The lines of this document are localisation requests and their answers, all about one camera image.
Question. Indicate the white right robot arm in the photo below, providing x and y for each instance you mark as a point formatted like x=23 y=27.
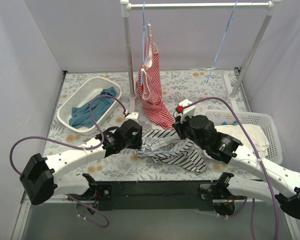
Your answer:
x=277 y=183

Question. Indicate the blue garment in basket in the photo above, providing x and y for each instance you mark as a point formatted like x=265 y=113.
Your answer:
x=81 y=117

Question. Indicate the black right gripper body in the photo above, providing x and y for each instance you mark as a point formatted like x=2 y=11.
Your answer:
x=179 y=129

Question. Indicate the white oval laundry basket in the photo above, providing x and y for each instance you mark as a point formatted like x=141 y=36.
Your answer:
x=90 y=105

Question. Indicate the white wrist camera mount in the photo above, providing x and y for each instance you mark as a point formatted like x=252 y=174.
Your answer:
x=134 y=116
x=185 y=109

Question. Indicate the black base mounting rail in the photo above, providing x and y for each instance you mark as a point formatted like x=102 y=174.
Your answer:
x=155 y=195

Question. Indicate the red white striped tank top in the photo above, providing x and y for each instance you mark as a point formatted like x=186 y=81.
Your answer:
x=149 y=85

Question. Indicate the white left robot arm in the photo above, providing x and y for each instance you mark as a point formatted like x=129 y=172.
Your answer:
x=44 y=177

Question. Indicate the blue wire hanger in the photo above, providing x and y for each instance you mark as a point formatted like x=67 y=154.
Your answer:
x=221 y=43
x=144 y=37
x=163 y=142

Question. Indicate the white metal clothes rack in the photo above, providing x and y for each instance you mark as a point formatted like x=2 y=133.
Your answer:
x=126 y=7

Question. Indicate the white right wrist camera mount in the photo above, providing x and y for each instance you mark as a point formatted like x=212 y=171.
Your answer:
x=185 y=109

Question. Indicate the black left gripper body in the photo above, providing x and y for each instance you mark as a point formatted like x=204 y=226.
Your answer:
x=136 y=137

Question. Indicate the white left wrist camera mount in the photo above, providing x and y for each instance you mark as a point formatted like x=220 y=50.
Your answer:
x=134 y=116

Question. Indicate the white rectangular laundry basket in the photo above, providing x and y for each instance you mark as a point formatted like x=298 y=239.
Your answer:
x=266 y=123

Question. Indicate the floral patterned table mat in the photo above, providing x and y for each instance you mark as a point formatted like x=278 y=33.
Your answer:
x=177 y=85

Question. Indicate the black white striped tank top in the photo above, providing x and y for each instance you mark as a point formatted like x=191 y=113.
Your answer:
x=190 y=160

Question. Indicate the white folded cloth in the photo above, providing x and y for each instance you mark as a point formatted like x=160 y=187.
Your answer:
x=255 y=133

